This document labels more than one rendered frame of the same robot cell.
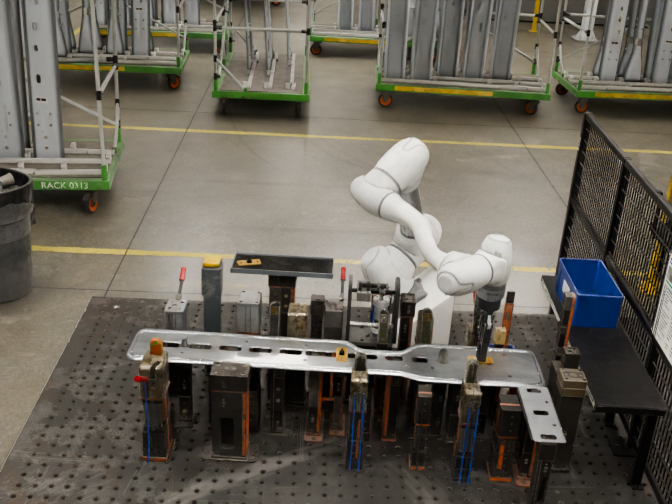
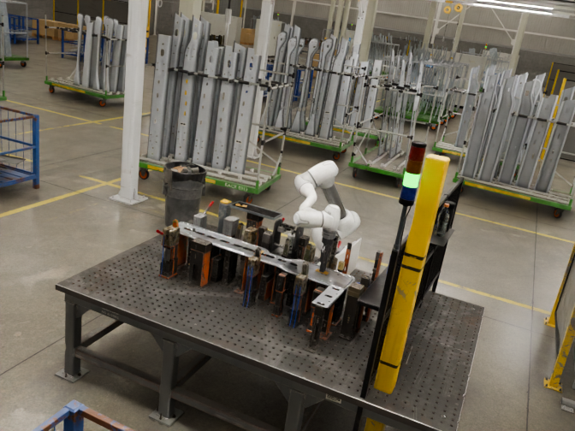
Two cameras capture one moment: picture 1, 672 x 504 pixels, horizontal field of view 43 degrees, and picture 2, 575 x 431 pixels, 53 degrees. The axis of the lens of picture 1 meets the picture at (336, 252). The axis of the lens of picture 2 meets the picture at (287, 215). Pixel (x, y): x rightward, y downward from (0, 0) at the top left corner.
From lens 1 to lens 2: 1.73 m
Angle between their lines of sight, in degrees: 22
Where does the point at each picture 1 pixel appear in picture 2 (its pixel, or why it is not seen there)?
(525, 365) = (344, 280)
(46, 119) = (239, 152)
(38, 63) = (241, 122)
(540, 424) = (323, 298)
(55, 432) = (133, 257)
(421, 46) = (489, 160)
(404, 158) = (321, 168)
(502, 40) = (547, 167)
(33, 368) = not seen: hidden behind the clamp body
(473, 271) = (310, 215)
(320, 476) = (228, 304)
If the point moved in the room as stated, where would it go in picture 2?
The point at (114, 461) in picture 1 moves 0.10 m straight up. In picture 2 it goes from (147, 273) to (148, 259)
